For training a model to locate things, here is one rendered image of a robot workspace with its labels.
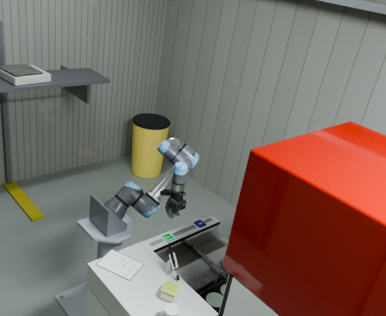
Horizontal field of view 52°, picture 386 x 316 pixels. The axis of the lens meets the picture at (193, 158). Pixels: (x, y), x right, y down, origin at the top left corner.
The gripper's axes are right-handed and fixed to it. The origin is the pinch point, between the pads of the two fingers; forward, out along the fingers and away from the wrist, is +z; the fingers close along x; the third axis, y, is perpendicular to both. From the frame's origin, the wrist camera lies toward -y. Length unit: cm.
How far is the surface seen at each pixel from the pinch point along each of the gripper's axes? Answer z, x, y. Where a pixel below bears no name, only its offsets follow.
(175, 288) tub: 7.4, -27.6, 39.4
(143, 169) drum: 98, 129, -191
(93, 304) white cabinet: 36, -50, 4
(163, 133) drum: 50, 146, -183
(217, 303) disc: 21, -6, 50
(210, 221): 15.0, 35.0, 1.6
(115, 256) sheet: 13.9, -35.1, -0.7
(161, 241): 15.1, -5.1, 1.0
